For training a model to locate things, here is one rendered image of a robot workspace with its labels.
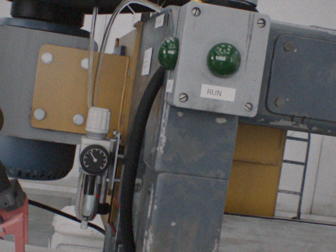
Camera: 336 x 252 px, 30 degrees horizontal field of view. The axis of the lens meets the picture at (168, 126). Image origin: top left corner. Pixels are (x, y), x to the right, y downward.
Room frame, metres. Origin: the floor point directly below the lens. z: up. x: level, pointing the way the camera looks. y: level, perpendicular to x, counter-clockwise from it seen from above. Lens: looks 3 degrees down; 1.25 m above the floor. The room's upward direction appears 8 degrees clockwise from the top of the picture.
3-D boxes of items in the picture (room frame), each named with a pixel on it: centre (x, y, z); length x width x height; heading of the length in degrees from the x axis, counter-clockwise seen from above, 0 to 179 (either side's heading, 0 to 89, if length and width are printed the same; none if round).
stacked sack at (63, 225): (3.65, 0.25, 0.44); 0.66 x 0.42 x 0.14; 97
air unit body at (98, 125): (0.79, 0.08, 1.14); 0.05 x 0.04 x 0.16; 11
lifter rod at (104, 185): (0.84, 0.07, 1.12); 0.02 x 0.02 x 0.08; 11
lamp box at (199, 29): (0.56, -0.03, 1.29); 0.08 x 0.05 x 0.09; 101
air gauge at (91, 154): (0.77, 0.08, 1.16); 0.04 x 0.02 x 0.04; 101
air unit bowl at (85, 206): (0.79, 0.09, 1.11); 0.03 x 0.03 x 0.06
